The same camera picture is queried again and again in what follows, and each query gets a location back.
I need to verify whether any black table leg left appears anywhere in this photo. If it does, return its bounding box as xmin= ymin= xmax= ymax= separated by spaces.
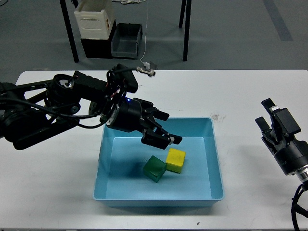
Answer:
xmin=59 ymin=0 xmax=79 ymax=63

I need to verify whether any white power adapter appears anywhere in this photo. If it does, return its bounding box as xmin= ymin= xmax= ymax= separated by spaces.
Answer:
xmin=143 ymin=62 xmax=157 ymax=70

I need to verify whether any grey plastic bin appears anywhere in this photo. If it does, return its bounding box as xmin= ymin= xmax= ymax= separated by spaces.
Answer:
xmin=111 ymin=23 xmax=143 ymax=59

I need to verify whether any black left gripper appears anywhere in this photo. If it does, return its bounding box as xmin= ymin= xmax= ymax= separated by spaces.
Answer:
xmin=106 ymin=98 xmax=182 ymax=150

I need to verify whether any white coiled cable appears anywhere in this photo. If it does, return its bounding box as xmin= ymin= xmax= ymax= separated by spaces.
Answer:
xmin=113 ymin=0 xmax=148 ymax=5

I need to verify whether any black table leg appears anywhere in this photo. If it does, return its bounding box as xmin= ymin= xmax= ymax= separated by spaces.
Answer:
xmin=59 ymin=0 xmax=79 ymax=63
xmin=179 ymin=0 xmax=192 ymax=62

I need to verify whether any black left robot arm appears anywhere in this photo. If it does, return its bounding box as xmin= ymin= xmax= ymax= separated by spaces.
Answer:
xmin=0 ymin=64 xmax=182 ymax=150

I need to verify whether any black box under crate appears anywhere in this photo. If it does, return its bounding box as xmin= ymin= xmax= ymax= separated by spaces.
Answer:
xmin=81 ymin=21 xmax=116 ymax=59

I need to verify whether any white hanging cable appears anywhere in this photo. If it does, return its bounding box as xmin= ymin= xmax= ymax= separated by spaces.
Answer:
xmin=140 ymin=0 xmax=149 ymax=64

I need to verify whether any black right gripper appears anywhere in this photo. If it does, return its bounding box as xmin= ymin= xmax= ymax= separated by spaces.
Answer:
xmin=255 ymin=98 xmax=308 ymax=175

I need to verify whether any light blue plastic tray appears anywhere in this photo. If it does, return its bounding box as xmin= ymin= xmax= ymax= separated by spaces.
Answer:
xmin=93 ymin=117 xmax=224 ymax=207

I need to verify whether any yellow cube block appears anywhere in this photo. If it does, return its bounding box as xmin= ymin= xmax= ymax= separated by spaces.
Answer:
xmin=166 ymin=148 xmax=186 ymax=173

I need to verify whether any cream plastic crate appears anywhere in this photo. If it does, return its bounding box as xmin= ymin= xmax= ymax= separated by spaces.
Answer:
xmin=74 ymin=0 xmax=115 ymax=40

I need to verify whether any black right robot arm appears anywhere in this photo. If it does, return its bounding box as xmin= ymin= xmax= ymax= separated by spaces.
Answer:
xmin=255 ymin=98 xmax=308 ymax=231

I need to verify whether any green cube block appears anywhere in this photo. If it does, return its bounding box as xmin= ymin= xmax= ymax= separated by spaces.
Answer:
xmin=143 ymin=155 xmax=167 ymax=183

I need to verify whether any black table leg right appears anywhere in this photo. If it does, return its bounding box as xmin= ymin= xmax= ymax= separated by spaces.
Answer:
xmin=179 ymin=0 xmax=192 ymax=62

